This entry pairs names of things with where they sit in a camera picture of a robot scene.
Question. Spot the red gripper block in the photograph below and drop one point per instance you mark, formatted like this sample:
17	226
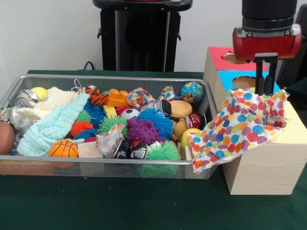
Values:
266	46

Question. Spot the polka dot cloth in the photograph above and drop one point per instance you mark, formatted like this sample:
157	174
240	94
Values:
239	124

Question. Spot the wooden box with three holes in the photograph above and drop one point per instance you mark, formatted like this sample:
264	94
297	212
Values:
263	170

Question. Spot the shallow mesh toy bin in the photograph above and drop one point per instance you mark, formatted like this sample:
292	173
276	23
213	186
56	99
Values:
108	169

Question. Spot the globe print ball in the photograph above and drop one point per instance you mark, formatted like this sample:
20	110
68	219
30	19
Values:
192	92

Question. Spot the purple spiky ball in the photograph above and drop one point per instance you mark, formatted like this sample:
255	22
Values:
142	130

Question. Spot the dark green tablecloth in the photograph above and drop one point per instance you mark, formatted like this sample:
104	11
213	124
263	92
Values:
120	203

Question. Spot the cream knitted cloth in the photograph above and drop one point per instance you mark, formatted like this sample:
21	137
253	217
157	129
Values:
55	100

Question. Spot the orange toy basketball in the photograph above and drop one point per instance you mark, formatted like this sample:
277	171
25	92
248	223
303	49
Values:
63	148

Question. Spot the light blue cloth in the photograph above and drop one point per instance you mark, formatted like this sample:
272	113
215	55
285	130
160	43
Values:
52	127

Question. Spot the brown toy football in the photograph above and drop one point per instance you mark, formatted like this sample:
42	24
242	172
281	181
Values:
6	139

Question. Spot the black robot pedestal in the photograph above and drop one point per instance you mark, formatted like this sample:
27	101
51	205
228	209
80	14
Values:
141	36

